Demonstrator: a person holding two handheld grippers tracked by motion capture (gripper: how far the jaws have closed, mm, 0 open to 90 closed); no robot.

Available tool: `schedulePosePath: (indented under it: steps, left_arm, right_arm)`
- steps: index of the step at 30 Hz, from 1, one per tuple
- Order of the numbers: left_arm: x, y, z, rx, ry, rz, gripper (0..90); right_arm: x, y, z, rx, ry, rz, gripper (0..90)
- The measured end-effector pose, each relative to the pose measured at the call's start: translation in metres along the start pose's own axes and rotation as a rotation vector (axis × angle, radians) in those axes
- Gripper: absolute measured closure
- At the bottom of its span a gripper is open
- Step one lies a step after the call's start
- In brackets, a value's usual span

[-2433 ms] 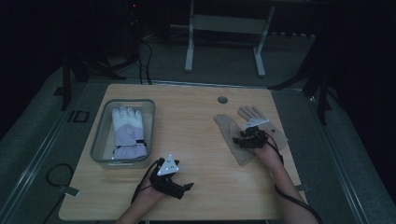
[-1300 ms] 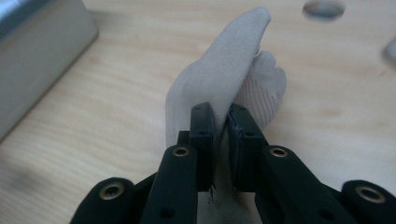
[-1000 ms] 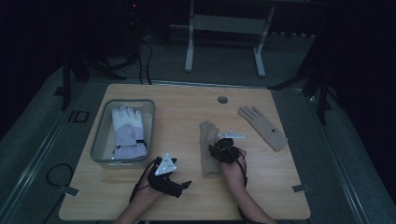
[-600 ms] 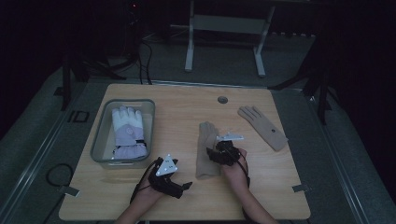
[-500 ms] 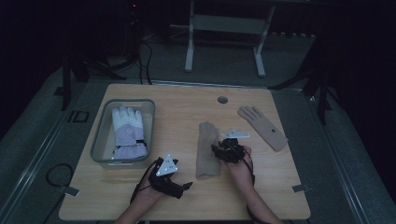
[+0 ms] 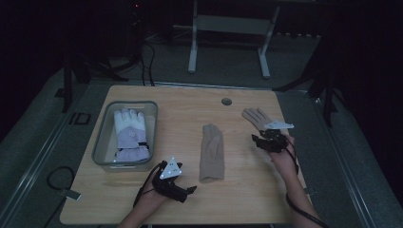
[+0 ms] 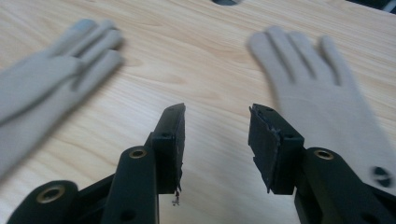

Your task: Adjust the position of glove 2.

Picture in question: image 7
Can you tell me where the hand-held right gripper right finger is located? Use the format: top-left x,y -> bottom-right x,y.
247,103 -> 305,196

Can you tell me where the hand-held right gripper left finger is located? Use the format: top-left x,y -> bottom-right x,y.
144,103 -> 187,195

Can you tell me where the beige glove with dark button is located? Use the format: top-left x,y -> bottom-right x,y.
247,25 -> 396,198

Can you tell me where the plain beige glove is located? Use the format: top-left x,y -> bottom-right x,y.
0,18 -> 125,183

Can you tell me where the grey round table grommet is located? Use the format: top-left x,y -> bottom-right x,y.
212,0 -> 243,7

